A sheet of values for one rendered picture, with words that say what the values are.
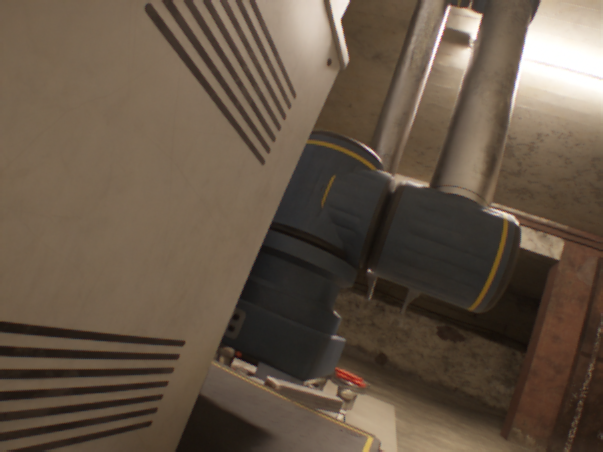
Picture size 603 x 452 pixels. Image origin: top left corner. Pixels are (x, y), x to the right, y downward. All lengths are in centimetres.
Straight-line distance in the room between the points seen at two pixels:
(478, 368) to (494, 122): 1029
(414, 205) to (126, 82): 57
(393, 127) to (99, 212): 105
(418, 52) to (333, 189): 65
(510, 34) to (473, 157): 41
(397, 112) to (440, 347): 991
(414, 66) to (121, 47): 108
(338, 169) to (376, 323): 1023
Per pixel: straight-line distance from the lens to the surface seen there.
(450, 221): 73
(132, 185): 26
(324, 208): 73
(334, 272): 71
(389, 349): 1088
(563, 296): 599
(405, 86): 124
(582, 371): 596
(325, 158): 76
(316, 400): 218
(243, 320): 68
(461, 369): 1099
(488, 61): 106
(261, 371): 242
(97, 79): 23
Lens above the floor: 59
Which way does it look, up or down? 12 degrees up
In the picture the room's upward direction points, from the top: 22 degrees clockwise
